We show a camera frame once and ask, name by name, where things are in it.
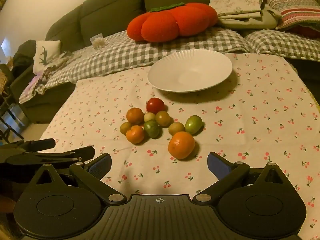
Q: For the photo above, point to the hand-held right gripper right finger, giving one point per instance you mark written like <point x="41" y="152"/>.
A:
<point x="217" y="166"/>

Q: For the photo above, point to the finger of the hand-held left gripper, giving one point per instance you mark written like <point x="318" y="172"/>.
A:
<point x="75" y="153"/>
<point x="40" y="144"/>

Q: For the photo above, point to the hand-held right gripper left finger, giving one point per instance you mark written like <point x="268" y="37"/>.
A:
<point x="100" y="166"/>

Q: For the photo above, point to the large mandarin orange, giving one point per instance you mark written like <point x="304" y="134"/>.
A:
<point x="181" y="145"/>

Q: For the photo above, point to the small olive tomato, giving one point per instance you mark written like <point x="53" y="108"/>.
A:
<point x="125" y="128"/>

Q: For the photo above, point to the small mandarin orange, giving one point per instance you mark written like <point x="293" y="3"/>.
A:
<point x="135" y="115"/>
<point x="135" y="134"/>

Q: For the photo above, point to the light green tomato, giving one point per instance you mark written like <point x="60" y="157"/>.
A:
<point x="193" y="124"/>

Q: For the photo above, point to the yellowish tomato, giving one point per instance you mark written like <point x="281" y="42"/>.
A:
<point x="176" y="128"/>

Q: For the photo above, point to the green lime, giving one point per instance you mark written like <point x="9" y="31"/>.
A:
<point x="152" y="129"/>

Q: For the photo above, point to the small pale tomato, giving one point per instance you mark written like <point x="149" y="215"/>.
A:
<point x="149" y="116"/>

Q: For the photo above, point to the olive-brown tomato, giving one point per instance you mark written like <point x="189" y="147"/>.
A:
<point x="163" y="118"/>

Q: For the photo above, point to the red tomato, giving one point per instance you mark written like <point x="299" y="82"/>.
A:
<point x="155" y="105"/>

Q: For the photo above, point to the white ribbed plate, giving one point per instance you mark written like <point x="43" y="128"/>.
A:
<point x="190" y="72"/>

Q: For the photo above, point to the silver metal container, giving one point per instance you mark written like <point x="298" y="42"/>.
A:
<point x="15" y="115"/>

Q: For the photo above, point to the lilac lace cloth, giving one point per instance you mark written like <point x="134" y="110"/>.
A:
<point x="37" y="80"/>

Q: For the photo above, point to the cherry print tablecloth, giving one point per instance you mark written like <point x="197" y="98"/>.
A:
<point x="262" y="120"/>

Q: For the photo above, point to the dark clothing pile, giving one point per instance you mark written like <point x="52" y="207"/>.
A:
<point x="23" y="53"/>

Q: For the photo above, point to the small white embroidered pillow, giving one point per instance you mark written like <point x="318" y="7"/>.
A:
<point x="50" y="52"/>

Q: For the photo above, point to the grey checkered blanket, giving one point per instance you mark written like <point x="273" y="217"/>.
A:
<point x="112" y="55"/>

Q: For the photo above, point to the clear toothpick container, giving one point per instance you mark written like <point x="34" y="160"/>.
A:
<point x="98" y="42"/>

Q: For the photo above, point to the folded beige cloth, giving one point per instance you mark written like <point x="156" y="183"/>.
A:
<point x="252" y="22"/>

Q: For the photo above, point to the dark green sofa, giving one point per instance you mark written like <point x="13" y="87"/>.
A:
<point x="112" y="7"/>

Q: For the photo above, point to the orange persimmon-shaped cushion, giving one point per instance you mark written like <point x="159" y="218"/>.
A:
<point x="172" y="21"/>

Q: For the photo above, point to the red cushion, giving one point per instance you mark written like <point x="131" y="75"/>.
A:
<point x="308" y="31"/>

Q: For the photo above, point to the folded floral cloth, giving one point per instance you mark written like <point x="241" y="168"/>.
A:
<point x="237" y="1"/>

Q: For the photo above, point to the striped knitted blanket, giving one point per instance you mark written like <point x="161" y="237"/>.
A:
<point x="295" y="7"/>

